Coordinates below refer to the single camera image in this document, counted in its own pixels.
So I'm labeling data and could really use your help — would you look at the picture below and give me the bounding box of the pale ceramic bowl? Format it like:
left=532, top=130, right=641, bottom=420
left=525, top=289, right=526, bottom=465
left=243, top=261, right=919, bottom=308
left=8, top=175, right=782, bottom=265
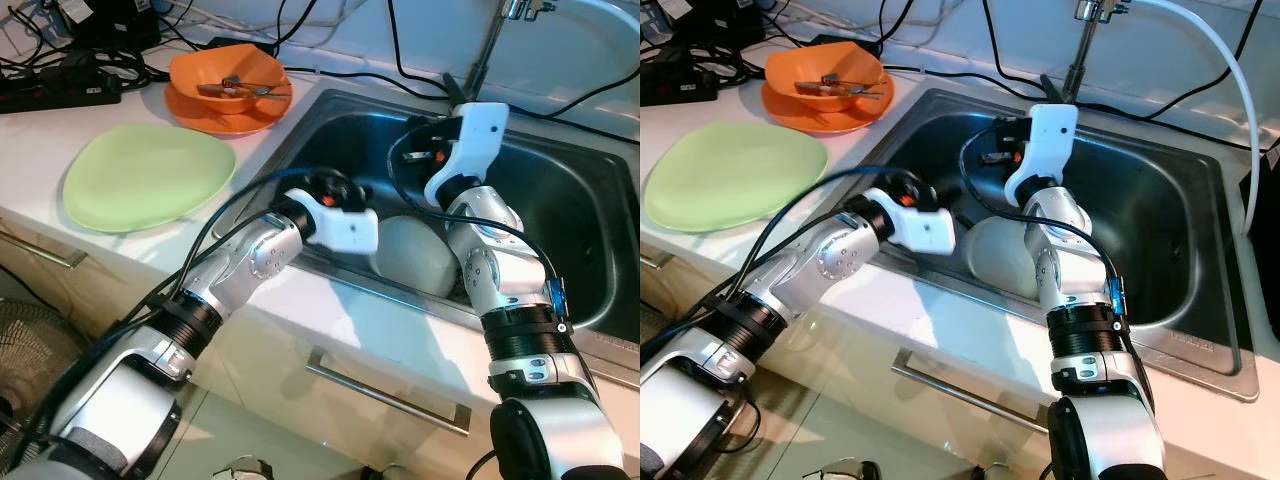
left=963, top=215, right=1043, bottom=299
left=372, top=215, right=463, bottom=299

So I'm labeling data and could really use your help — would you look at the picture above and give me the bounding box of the silver metal spoon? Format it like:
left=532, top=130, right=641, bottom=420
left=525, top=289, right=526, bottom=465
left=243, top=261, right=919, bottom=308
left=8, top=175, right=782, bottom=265
left=197, top=74, right=251, bottom=99
left=795, top=72, right=851, bottom=98

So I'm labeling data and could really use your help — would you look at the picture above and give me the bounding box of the chrome sink faucet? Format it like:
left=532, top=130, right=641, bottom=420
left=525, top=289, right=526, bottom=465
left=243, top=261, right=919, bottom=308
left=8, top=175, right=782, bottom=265
left=1040, top=0, right=1136, bottom=103
left=443, top=0, right=558, bottom=106

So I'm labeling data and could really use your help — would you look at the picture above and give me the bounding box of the stainless steel sink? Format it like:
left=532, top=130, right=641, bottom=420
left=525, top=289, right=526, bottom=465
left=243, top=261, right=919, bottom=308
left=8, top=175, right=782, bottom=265
left=213, top=88, right=641, bottom=391
left=833, top=88, right=1263, bottom=404

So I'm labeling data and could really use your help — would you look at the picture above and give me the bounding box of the orange plastic bowl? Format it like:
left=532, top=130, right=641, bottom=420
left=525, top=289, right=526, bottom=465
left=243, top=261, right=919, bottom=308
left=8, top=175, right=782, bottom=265
left=765, top=42, right=886, bottom=113
left=168, top=43, right=287, bottom=116

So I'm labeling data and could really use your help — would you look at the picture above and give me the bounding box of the light green plate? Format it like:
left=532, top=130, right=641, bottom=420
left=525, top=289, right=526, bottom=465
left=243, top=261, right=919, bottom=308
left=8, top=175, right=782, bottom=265
left=644, top=120, right=829, bottom=235
left=62, top=122, right=237, bottom=235

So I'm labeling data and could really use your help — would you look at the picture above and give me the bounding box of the cream sink base cabinet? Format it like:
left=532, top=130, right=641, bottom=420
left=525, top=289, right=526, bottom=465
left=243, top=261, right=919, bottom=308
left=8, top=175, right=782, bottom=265
left=640, top=240, right=1280, bottom=480
left=0, top=210, right=641, bottom=480

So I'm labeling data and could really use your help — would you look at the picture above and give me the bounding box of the black power strip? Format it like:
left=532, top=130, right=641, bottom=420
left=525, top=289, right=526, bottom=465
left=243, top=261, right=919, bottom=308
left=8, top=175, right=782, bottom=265
left=0, top=65, right=123, bottom=114
left=640, top=60, right=719, bottom=107

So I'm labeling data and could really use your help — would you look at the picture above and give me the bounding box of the black box appliance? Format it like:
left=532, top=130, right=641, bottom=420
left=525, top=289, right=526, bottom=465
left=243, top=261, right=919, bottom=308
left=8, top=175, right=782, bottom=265
left=1240, top=140, right=1280, bottom=241

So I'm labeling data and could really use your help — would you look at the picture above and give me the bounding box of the black electronic device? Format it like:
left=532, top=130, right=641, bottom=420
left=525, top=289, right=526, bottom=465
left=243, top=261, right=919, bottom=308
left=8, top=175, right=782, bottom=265
left=655, top=0, right=766, bottom=49
left=62, top=0, right=163, bottom=51

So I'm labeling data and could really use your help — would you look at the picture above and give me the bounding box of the electric fan grille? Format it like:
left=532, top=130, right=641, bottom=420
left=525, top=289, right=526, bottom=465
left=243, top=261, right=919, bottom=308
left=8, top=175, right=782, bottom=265
left=0, top=298, right=93, bottom=421

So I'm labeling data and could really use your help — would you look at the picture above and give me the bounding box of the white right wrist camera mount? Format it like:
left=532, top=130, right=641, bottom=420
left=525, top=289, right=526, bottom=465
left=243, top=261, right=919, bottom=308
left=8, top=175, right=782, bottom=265
left=1005, top=103, right=1078, bottom=206
left=423, top=102, right=508, bottom=208

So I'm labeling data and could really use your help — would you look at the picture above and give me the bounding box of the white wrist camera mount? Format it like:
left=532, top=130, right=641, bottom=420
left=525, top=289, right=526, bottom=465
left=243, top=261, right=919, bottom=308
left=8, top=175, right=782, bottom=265
left=423, top=102, right=508, bottom=208
left=1005, top=103, right=1078, bottom=206
left=885, top=195, right=958, bottom=256
left=298, top=190, right=381, bottom=253

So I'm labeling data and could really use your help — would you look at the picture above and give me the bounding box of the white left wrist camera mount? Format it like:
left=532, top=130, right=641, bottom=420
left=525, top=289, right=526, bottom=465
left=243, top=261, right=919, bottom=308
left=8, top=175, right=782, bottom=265
left=298, top=190, right=381, bottom=253
left=885, top=195, right=958, bottom=256

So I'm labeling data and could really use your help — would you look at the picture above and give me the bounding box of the thick black power cable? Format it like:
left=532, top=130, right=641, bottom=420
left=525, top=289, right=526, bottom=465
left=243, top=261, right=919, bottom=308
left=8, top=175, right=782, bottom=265
left=205, top=0, right=321, bottom=59
left=808, top=0, right=916, bottom=53

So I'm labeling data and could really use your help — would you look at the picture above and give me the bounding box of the long silver drawer handle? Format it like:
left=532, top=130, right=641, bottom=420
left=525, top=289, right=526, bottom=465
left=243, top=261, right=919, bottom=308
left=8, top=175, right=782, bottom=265
left=890, top=348, right=1051, bottom=433
left=305, top=347, right=473, bottom=437

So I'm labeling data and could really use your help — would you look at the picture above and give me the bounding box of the white flexible hose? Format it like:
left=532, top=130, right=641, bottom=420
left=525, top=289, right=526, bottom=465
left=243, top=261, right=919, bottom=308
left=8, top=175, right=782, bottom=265
left=550, top=0, right=641, bottom=56
left=1135, top=0, right=1263, bottom=236

